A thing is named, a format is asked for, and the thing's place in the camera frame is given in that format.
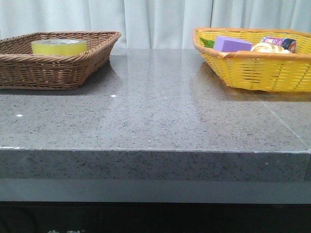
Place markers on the yellow tape roll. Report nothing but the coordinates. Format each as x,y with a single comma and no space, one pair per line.
61,47

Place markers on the green leaf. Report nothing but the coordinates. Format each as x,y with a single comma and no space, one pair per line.
207,43

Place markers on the white curtain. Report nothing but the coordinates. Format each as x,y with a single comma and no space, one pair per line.
151,24

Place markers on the purple foam block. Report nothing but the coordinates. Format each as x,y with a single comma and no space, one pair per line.
230,44

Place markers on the bread roll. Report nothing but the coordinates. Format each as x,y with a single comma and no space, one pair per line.
269,48

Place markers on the yellow wicker basket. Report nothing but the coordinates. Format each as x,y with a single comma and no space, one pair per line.
271,72

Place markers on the brown wicker basket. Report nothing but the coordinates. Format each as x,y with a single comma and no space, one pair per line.
21,69

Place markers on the colourful snack can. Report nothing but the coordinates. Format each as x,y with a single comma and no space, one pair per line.
287,43

